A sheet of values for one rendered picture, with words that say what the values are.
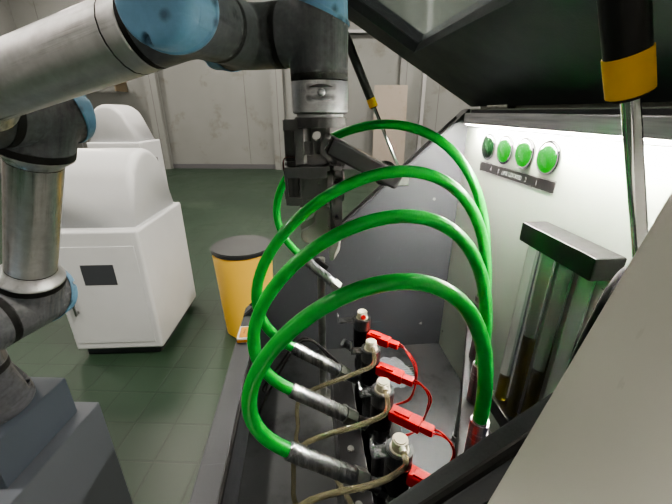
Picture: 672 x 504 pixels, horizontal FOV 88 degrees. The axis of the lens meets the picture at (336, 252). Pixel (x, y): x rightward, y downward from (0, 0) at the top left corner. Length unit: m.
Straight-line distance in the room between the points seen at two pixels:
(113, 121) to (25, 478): 5.35
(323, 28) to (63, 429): 0.94
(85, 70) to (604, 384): 0.50
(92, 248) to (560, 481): 2.29
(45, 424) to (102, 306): 1.56
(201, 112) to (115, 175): 7.94
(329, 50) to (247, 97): 9.32
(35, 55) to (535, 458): 0.54
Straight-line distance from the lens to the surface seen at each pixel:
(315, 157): 0.50
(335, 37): 0.49
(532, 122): 0.62
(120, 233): 2.25
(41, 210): 0.82
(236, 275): 2.25
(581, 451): 0.22
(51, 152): 0.76
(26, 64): 0.52
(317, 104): 0.47
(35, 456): 1.01
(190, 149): 10.39
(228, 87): 9.93
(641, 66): 0.22
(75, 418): 1.05
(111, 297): 2.45
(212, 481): 0.63
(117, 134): 6.00
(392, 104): 9.23
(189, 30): 0.39
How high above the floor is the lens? 1.45
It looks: 22 degrees down
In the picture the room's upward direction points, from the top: straight up
